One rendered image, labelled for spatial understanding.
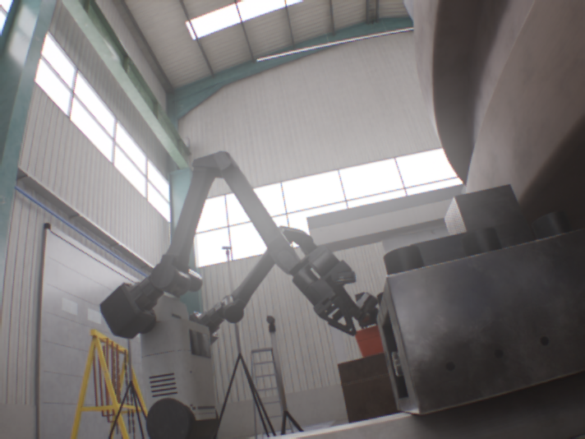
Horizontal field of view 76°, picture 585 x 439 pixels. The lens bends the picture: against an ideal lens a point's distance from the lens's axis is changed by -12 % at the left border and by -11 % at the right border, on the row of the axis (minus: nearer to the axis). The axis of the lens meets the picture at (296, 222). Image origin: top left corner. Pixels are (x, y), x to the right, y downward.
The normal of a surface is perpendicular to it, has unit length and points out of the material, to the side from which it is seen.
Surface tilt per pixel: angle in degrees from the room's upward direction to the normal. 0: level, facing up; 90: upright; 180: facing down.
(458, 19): 180
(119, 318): 90
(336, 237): 90
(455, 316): 90
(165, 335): 90
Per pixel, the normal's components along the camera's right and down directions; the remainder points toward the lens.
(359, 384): -0.50, -0.29
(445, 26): 0.17, 0.89
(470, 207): -0.14, -0.40
